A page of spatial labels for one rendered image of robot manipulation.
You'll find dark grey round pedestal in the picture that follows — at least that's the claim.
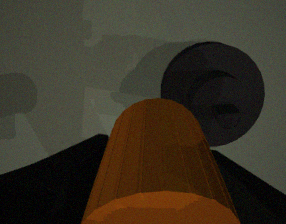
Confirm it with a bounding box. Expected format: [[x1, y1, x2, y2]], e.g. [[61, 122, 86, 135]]
[[162, 41, 264, 147]]

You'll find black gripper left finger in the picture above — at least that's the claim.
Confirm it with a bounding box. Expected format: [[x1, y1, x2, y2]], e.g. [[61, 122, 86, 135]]
[[0, 135, 108, 224]]

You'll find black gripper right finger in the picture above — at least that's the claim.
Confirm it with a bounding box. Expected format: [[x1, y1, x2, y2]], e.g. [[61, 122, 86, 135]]
[[211, 151, 286, 224]]

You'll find orange cylinder with hole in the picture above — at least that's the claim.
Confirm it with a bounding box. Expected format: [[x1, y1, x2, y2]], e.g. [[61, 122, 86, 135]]
[[80, 97, 240, 224]]

